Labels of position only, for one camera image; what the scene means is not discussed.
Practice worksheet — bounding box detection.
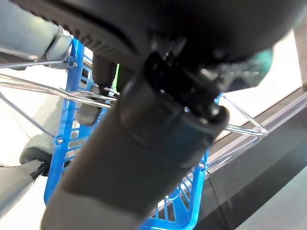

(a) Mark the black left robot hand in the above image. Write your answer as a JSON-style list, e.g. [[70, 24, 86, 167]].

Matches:
[[9, 0, 307, 230]]

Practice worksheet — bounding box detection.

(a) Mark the blue plastic shopping basket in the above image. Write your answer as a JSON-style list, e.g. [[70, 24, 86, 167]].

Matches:
[[0, 37, 268, 230]]

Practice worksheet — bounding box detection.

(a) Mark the silver right robot leg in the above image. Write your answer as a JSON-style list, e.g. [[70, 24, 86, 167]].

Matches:
[[0, 133, 54, 192]]

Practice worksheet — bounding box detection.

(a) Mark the silver robot leg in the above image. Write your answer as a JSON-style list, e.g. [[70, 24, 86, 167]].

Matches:
[[0, 133, 54, 192], [0, 0, 72, 63]]

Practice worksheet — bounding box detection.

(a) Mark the silver left robot leg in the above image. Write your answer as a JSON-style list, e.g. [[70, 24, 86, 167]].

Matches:
[[0, 0, 72, 63]]

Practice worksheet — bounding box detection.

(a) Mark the black shelf board clear rail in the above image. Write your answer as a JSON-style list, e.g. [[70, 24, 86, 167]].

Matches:
[[206, 92, 307, 230]]

